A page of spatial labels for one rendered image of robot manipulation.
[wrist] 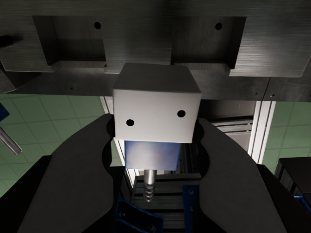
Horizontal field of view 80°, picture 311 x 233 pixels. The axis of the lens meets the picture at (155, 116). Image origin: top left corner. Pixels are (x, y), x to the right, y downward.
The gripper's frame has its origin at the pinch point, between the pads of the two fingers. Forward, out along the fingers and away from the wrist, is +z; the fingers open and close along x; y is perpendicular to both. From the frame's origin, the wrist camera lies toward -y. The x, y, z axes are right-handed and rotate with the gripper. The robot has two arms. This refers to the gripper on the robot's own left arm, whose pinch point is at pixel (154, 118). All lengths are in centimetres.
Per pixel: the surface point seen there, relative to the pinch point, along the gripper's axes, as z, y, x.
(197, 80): 14.4, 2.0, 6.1
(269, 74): 4.9, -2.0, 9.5
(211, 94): 14.4, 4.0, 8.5
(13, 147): 10.9, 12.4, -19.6
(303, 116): 91, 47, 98
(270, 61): 4.8, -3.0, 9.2
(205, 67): 6.7, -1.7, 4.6
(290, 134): 92, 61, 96
